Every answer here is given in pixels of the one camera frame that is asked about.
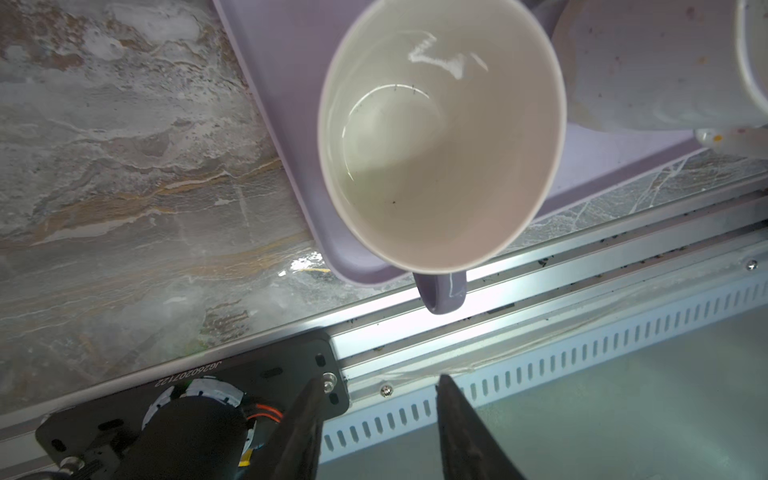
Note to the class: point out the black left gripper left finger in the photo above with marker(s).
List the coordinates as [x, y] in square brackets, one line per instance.
[293, 450]

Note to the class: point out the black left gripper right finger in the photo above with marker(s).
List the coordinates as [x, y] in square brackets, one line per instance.
[468, 450]

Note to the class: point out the lilac plastic tray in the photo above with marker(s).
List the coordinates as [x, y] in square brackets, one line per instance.
[284, 49]

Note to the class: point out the white cream mug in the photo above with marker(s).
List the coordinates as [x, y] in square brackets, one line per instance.
[637, 66]

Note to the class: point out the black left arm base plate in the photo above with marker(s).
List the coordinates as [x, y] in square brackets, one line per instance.
[263, 384]

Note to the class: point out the white perforated cable duct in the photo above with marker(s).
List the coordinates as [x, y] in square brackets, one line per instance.
[403, 414]

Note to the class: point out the aluminium front frame rail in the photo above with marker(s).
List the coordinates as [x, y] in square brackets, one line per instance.
[390, 345]

